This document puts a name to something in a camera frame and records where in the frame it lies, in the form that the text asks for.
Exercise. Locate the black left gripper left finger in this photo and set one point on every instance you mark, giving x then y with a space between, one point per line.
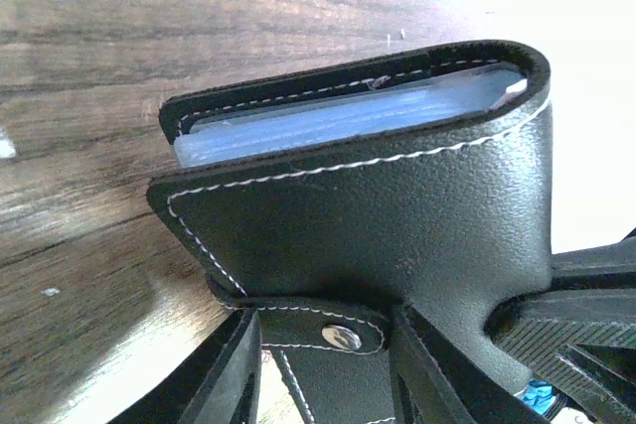
217 383

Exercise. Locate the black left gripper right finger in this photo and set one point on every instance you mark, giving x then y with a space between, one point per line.
579 336

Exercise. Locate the black leather card holder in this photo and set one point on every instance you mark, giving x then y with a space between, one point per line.
326 198

